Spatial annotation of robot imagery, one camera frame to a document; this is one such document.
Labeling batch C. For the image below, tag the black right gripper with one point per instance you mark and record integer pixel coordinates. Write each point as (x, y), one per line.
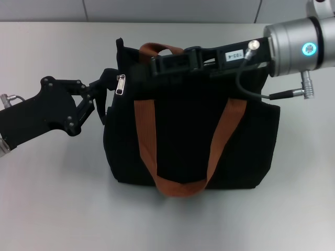
(220, 61)

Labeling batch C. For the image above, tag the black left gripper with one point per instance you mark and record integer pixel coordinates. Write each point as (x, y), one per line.
(39, 115)

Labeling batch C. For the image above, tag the silver zipper pull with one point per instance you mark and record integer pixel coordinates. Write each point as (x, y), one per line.
(120, 86)

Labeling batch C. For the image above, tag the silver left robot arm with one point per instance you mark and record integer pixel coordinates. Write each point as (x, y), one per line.
(3, 147)

